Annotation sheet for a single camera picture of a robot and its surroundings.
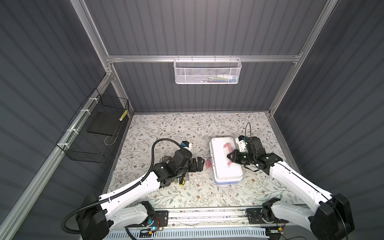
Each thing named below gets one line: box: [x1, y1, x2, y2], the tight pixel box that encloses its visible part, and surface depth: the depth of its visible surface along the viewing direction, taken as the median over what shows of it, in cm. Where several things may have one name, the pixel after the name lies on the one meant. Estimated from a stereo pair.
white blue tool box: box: [209, 137, 243, 185], surface depth 84 cm
